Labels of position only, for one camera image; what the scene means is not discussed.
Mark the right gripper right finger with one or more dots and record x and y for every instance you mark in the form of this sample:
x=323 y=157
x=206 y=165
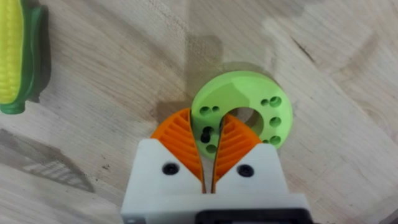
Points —
x=248 y=165

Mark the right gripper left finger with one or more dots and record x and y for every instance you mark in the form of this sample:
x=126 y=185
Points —
x=168 y=161

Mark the green disc with holes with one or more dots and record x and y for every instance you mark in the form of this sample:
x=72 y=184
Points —
x=245 y=93

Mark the toy corn cob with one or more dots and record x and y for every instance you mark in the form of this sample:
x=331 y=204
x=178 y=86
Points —
x=15 y=56

